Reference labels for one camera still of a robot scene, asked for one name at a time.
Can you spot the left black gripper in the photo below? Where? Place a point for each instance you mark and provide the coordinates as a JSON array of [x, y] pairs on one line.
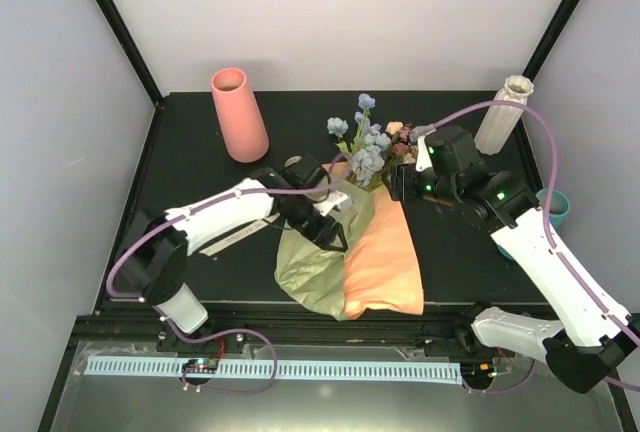
[[331, 227]]

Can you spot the cream printed ribbon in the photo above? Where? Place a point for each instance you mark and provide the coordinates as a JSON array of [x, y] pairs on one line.
[[235, 239]]

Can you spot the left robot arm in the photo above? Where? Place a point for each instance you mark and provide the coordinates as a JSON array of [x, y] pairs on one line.
[[151, 269]]

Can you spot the left black frame post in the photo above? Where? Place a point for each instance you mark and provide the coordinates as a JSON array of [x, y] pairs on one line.
[[127, 43]]

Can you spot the white ribbed vase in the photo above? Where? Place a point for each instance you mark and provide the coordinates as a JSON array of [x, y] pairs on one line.
[[500, 120]]

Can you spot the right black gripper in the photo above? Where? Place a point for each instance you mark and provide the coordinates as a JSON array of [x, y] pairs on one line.
[[403, 188]]

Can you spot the white slotted cable duct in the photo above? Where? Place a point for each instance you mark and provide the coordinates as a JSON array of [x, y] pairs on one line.
[[314, 370]]

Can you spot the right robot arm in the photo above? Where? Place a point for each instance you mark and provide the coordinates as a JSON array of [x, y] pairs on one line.
[[592, 333]]

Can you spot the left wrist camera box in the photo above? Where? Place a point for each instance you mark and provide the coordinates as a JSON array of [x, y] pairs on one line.
[[336, 201]]

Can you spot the pink artificial flower bunch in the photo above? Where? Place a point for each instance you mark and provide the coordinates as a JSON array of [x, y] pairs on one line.
[[400, 150]]

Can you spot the right black frame post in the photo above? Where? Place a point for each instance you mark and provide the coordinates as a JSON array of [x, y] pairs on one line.
[[550, 36]]

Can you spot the teal cylindrical vase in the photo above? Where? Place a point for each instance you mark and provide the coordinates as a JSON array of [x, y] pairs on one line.
[[559, 210]]

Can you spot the pink ceramic vase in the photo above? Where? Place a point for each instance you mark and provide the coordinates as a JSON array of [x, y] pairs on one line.
[[241, 122]]

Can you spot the blue artificial flower bunch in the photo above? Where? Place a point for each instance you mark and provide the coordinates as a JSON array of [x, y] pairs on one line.
[[369, 147]]

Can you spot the black frame post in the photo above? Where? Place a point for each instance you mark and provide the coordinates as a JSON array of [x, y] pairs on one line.
[[550, 36], [127, 43]]

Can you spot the green and orange wrapping paper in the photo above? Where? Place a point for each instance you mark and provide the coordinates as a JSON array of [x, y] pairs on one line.
[[380, 270]]

